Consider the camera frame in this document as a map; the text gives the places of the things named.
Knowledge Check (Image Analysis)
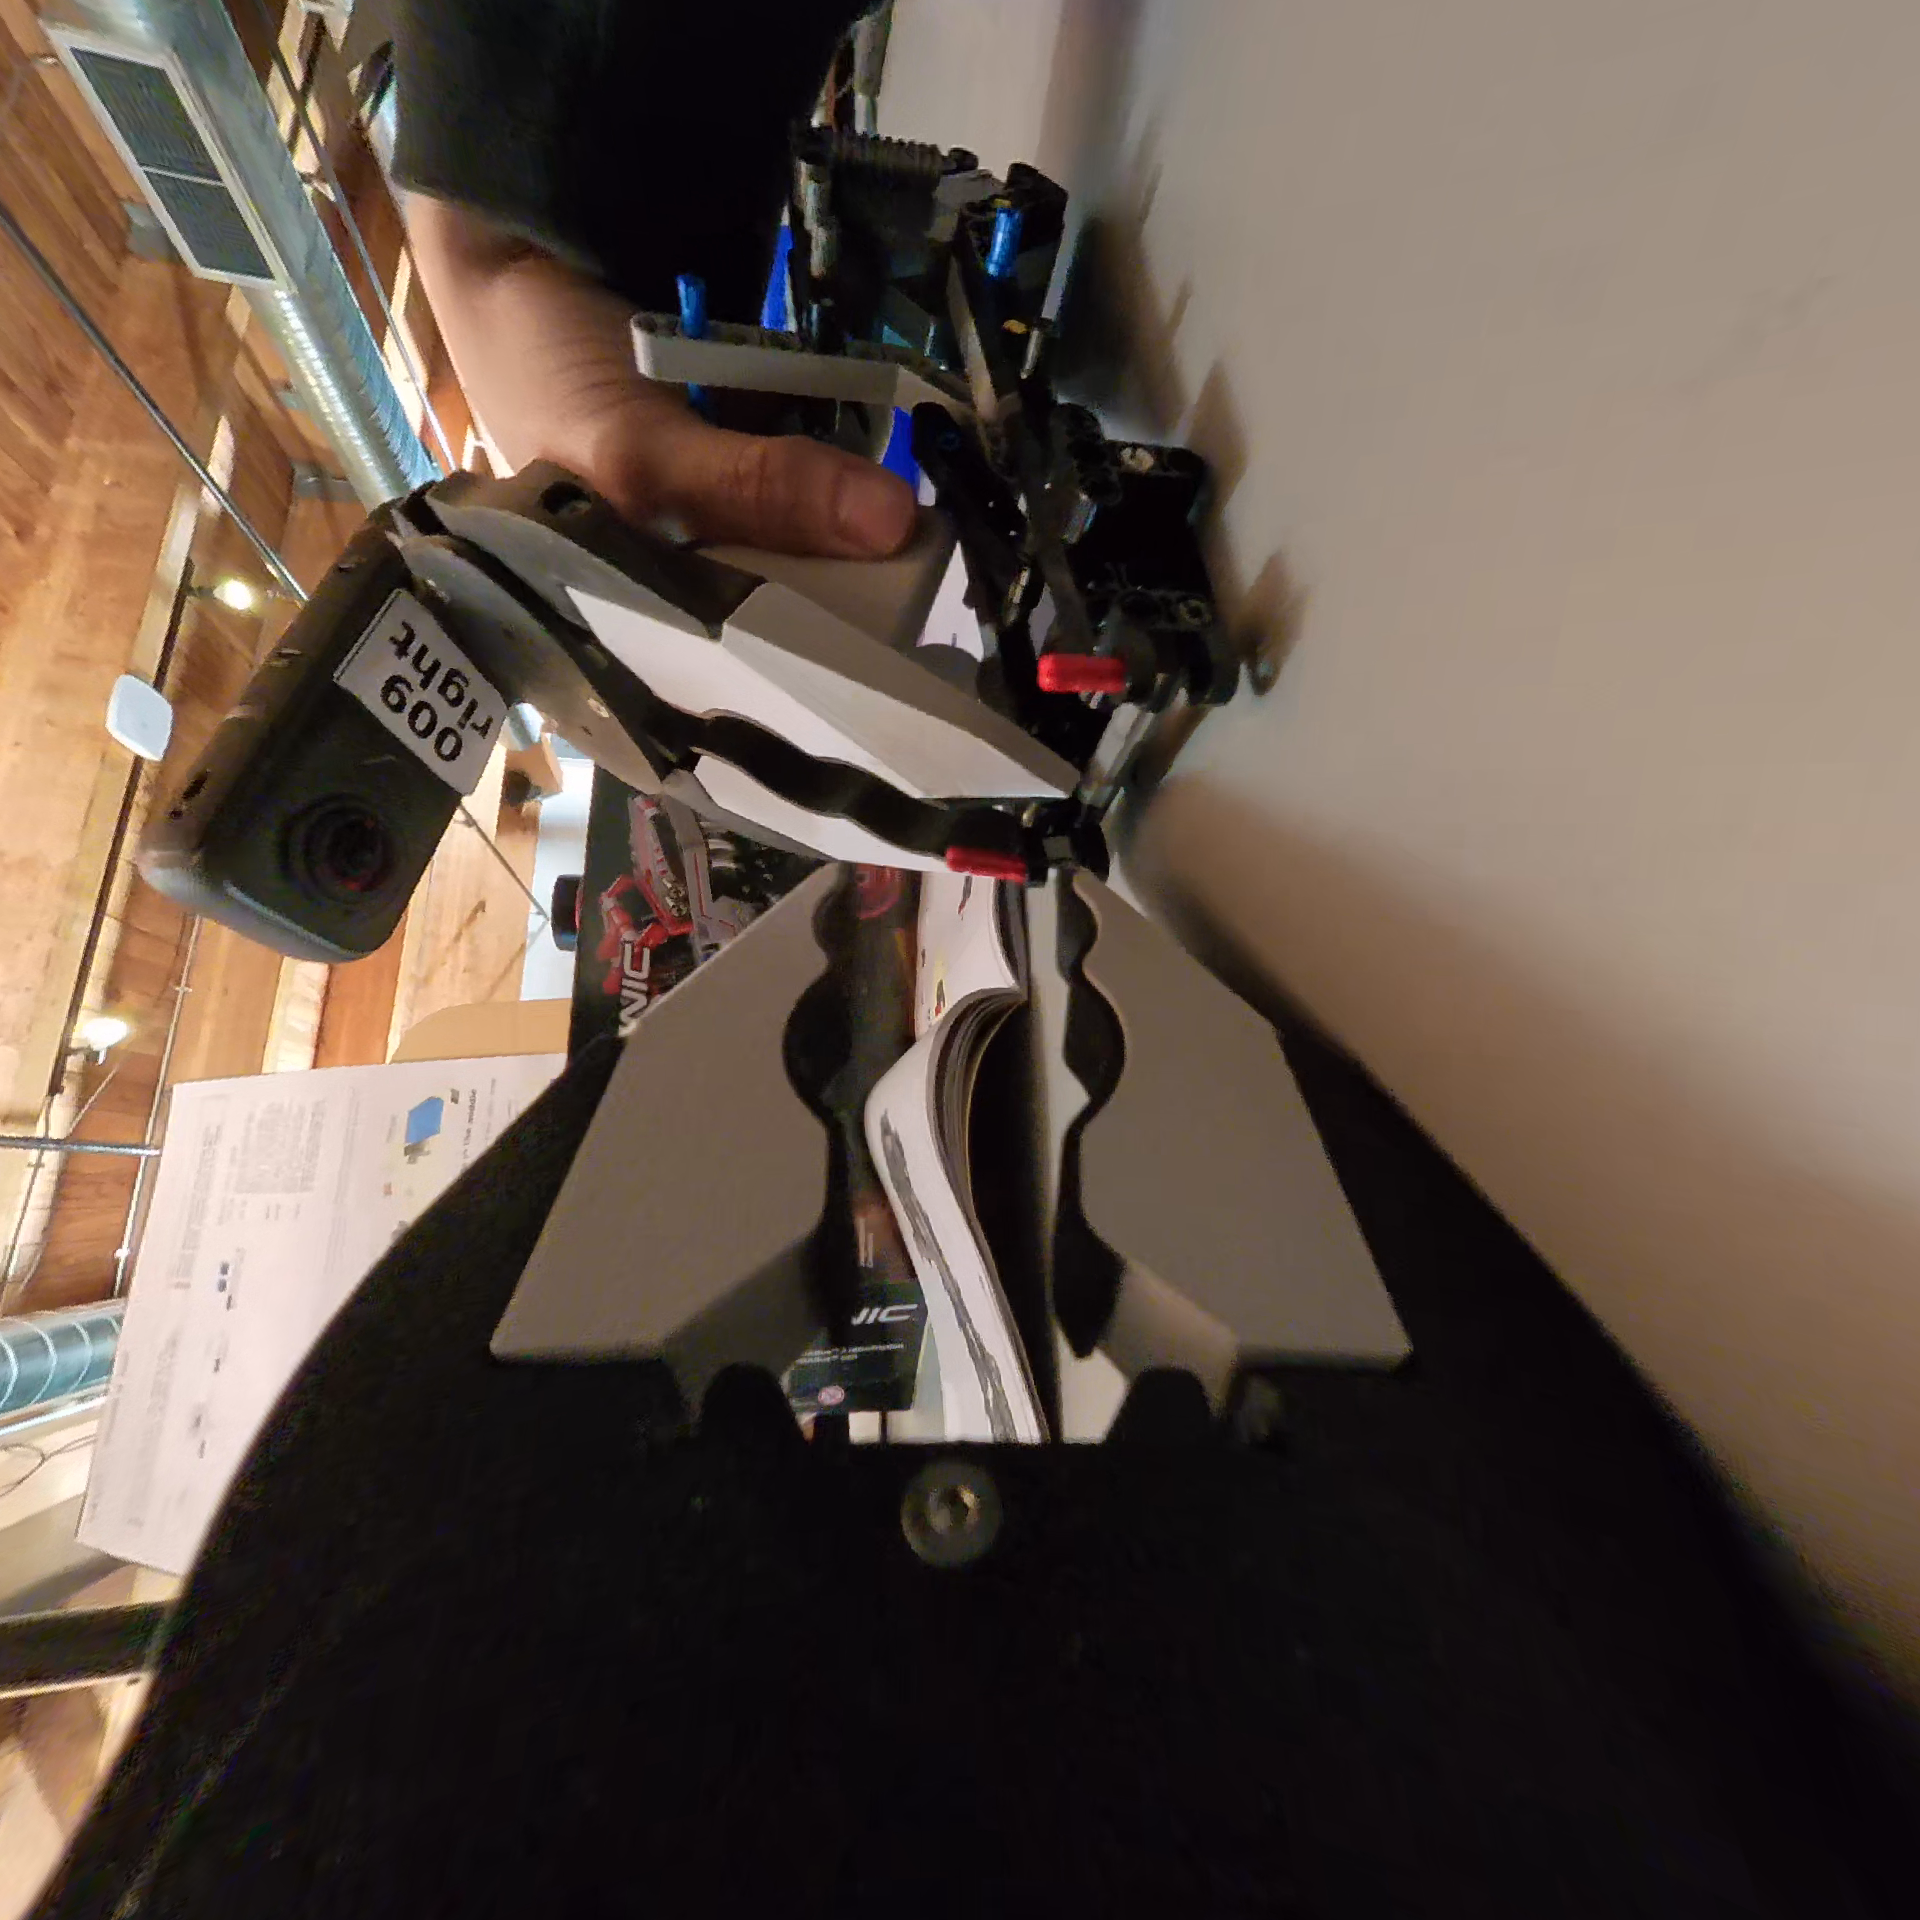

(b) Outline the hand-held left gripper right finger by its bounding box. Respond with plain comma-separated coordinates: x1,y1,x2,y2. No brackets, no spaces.
1031,872,1413,1405

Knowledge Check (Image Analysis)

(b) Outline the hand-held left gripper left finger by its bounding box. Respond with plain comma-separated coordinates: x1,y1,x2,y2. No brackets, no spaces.
491,863,868,1402

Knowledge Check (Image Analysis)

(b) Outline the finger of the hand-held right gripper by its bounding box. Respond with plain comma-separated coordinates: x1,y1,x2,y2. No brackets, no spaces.
429,504,1085,808
403,545,1041,888

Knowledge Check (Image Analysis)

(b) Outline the black brick-built model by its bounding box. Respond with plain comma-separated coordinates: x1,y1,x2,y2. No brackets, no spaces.
631,116,1291,889

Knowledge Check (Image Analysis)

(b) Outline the person's right forearm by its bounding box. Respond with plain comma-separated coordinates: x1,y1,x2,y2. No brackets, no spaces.
401,192,647,351

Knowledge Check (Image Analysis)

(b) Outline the light grey desk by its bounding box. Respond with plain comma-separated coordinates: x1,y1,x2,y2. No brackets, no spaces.
877,0,1920,1713

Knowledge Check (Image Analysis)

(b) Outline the person's right hand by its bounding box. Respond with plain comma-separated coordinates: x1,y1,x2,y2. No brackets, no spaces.
449,306,928,564

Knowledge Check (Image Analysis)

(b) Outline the black toy box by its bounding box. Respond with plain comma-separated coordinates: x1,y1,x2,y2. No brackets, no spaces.
568,762,935,1415

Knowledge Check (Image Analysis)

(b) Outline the cardboard box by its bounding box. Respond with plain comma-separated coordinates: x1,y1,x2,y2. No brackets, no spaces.
387,996,577,1067

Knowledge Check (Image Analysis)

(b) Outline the instruction booklet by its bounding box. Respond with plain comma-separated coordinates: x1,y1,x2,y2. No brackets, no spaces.
863,863,1060,1445

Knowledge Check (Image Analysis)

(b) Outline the printed paper sheet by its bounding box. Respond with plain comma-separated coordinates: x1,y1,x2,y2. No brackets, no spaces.
76,1050,577,1577

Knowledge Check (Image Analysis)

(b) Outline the black printed hoodie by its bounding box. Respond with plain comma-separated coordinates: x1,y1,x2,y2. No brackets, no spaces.
387,0,889,320

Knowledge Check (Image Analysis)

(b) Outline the metal vent grille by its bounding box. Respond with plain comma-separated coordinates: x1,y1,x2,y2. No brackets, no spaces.
42,18,290,291

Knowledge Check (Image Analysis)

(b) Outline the black bar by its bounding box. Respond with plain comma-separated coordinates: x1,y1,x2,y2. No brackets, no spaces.
0,1603,170,1701

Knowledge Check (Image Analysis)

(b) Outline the spiral metal air duct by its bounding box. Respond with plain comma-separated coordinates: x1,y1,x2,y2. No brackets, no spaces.
128,0,443,513
0,1303,131,1423

